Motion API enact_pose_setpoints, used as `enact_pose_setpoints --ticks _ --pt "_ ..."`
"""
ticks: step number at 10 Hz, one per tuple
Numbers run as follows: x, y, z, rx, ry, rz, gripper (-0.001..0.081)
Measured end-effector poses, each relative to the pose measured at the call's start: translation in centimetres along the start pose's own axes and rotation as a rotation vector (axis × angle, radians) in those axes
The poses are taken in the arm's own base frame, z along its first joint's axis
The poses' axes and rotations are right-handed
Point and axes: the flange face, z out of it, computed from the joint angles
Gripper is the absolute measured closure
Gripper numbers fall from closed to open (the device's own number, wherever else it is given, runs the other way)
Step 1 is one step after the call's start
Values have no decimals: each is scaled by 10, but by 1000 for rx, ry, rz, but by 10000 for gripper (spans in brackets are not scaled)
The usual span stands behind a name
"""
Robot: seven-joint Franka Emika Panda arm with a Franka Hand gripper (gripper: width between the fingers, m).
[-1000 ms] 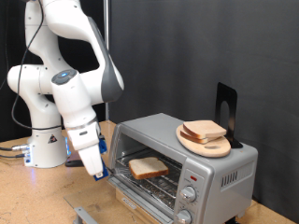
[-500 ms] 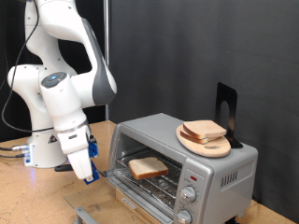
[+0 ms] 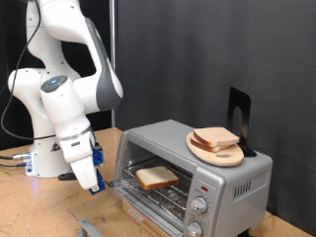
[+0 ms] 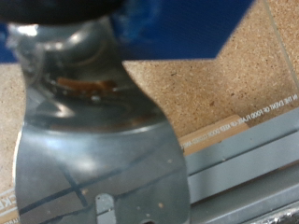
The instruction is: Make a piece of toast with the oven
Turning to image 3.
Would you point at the white bread slice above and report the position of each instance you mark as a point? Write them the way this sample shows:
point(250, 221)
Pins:
point(200, 146)
point(157, 177)
point(215, 135)

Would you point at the silver oven knob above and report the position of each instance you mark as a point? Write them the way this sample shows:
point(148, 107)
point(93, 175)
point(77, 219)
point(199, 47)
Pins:
point(198, 205)
point(194, 229)

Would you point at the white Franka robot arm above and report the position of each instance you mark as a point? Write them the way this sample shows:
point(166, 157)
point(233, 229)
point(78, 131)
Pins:
point(65, 98)

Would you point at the black metal bookend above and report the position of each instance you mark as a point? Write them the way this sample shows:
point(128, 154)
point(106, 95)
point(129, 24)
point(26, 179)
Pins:
point(243, 98)

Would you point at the vertical metal pole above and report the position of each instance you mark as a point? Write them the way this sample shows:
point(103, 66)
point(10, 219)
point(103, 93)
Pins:
point(113, 33)

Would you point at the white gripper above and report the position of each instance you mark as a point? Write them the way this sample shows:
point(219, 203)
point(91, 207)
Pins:
point(84, 173)

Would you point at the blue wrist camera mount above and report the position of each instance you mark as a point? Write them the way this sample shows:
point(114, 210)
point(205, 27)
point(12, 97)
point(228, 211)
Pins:
point(97, 157)

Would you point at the round wooden board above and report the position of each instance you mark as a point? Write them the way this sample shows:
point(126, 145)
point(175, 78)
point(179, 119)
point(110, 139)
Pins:
point(223, 158)

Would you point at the silver toaster oven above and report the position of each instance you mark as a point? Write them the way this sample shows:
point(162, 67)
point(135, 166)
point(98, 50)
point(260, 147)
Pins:
point(230, 184)

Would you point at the metal spatula with blue block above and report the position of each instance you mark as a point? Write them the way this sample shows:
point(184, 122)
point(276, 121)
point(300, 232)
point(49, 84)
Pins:
point(98, 186)

